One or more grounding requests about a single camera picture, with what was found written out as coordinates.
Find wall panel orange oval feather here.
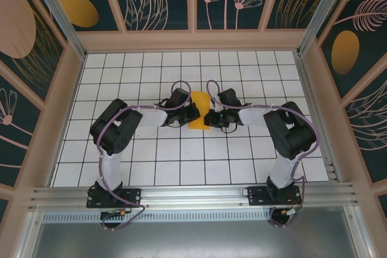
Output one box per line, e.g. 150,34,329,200
37,0,123,32

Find wall panel single flower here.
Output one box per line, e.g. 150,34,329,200
0,72,42,188

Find aluminium side rail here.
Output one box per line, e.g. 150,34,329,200
294,52,344,183

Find wall panel large pink circle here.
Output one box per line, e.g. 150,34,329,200
0,0,67,103

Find wall panel orange oval pink feathers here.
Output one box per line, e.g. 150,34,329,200
317,0,387,98

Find wall panel pink leaf outlines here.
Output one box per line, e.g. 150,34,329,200
344,81,387,183

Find slotted grey cable duct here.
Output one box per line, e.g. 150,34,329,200
42,212,273,222

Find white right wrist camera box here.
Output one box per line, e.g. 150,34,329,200
210,94,223,111

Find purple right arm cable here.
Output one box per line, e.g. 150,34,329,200
206,80,321,228

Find aluminium mounting rail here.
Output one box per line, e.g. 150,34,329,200
28,182,360,210

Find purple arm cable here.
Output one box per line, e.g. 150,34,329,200
206,80,321,228
96,80,194,231

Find grey metal sheet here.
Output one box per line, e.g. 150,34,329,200
18,209,372,258

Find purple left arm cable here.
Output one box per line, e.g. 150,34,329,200
96,80,194,231

